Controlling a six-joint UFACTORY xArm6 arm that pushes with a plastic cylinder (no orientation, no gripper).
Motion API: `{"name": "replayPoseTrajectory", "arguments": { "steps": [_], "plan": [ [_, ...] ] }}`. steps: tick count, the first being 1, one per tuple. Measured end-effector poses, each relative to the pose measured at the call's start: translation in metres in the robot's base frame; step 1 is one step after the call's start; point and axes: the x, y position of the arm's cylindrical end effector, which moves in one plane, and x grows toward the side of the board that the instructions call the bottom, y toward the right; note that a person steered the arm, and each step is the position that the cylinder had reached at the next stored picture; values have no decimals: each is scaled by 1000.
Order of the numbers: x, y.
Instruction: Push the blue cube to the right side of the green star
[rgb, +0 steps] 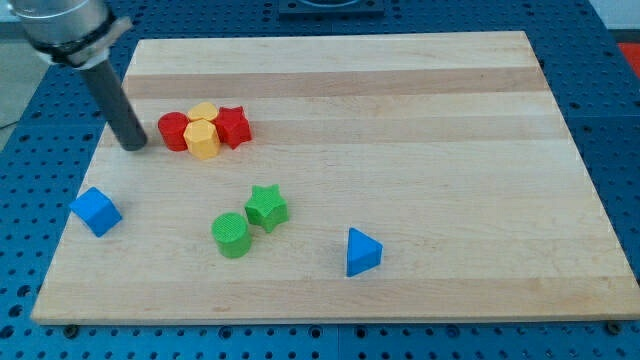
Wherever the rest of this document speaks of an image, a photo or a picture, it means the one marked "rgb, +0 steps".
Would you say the green cylinder block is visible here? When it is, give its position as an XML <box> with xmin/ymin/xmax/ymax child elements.
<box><xmin>211</xmin><ymin>212</ymin><xmax>252</xmax><ymax>258</ymax></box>

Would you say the blue cube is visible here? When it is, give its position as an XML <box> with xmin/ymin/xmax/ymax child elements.
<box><xmin>69</xmin><ymin>187</ymin><xmax>122</xmax><ymax>237</ymax></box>

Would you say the yellow block rear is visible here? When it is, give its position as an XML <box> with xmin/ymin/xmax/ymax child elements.
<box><xmin>187</xmin><ymin>102</ymin><xmax>219</xmax><ymax>122</ymax></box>

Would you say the red star block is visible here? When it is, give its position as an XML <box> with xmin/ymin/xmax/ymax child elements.
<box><xmin>215</xmin><ymin>106</ymin><xmax>252</xmax><ymax>149</ymax></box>

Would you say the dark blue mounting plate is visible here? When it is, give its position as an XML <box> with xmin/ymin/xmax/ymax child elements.
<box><xmin>277</xmin><ymin>0</ymin><xmax>385</xmax><ymax>17</ymax></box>

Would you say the blue triangle block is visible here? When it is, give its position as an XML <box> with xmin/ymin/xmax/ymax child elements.
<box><xmin>346</xmin><ymin>227</ymin><xmax>384</xmax><ymax>277</ymax></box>

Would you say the yellow hexagon block front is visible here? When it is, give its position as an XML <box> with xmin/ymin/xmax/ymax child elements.
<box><xmin>183</xmin><ymin>120</ymin><xmax>220</xmax><ymax>160</ymax></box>

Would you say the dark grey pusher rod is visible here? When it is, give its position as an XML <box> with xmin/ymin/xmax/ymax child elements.
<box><xmin>80</xmin><ymin>60</ymin><xmax>148</xmax><ymax>151</ymax></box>

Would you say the red cylinder block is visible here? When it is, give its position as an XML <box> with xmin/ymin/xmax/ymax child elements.
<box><xmin>157</xmin><ymin>112</ymin><xmax>189</xmax><ymax>152</ymax></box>

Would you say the green star block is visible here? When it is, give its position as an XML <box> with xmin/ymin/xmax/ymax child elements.
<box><xmin>244</xmin><ymin>184</ymin><xmax>289</xmax><ymax>233</ymax></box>

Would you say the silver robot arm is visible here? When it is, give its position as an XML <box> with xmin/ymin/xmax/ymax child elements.
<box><xmin>8</xmin><ymin>0</ymin><xmax>147</xmax><ymax>151</ymax></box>

